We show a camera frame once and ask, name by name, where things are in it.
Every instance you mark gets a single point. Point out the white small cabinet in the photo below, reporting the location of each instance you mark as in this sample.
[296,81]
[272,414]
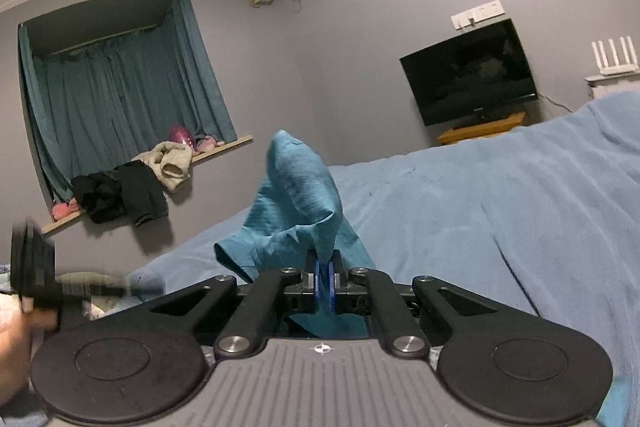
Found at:
[610,87]

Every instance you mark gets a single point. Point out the beige fleece garment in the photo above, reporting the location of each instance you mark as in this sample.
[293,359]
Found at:
[170,162]

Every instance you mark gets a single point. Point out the black garment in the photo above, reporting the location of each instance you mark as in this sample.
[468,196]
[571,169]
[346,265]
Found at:
[97,197]
[142,192]

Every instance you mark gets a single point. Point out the white wall socket panel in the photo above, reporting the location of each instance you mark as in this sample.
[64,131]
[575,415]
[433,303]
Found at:
[477,13]

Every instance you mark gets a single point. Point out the person's left hand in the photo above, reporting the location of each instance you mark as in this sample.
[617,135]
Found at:
[20,347]

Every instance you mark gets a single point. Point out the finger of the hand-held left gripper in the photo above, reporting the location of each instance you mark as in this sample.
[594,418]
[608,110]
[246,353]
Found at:
[100,291]

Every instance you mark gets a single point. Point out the teal window curtain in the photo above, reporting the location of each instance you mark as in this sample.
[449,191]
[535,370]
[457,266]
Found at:
[125,97]

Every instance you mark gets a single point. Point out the pink plush toy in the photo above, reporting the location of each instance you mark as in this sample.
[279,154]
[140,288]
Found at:
[65,209]
[209,143]

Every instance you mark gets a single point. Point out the blue bed blanket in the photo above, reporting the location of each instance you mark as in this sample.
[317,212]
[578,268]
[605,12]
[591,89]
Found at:
[475,207]

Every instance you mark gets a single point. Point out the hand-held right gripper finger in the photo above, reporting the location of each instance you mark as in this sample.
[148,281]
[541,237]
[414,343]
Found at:
[319,282]
[330,284]

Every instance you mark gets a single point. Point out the white antenna router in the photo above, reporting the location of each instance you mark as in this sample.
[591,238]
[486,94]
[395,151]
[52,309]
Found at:
[616,57]

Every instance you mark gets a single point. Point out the wooden window sill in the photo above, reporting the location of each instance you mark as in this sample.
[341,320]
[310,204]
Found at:
[220,147]

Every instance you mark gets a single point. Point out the magenta round plush toy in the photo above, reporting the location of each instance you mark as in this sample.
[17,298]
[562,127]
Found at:
[181,136]

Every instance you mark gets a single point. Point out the black flat television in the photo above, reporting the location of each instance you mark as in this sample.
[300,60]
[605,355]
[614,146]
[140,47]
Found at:
[467,74]

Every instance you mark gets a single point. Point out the wooden television stand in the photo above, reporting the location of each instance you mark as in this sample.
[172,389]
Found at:
[482,127]

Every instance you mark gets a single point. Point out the teal zip jacket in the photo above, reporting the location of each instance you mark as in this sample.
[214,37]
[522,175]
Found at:
[300,187]

